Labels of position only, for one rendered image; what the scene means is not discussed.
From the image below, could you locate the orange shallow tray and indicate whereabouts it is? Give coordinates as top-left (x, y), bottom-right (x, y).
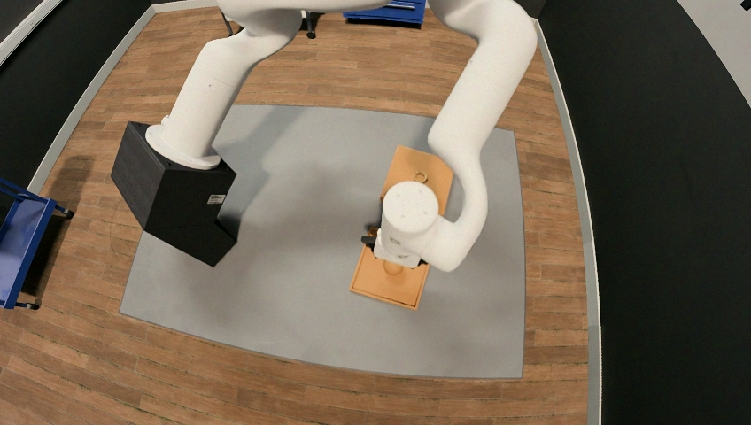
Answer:
top-left (350, 244), bottom-right (430, 310)

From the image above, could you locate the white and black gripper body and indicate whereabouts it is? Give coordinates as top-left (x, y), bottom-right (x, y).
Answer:
top-left (374, 236), bottom-right (420, 268)

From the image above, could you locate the orange square tray with round hole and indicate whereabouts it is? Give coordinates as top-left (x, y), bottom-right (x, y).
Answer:
top-left (380, 145), bottom-right (453, 218)

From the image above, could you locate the orange ball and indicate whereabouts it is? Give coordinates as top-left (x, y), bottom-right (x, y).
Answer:
top-left (383, 261), bottom-right (404, 275)

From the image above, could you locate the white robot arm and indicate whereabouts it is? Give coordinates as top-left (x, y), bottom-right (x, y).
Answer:
top-left (146, 0), bottom-right (537, 272)

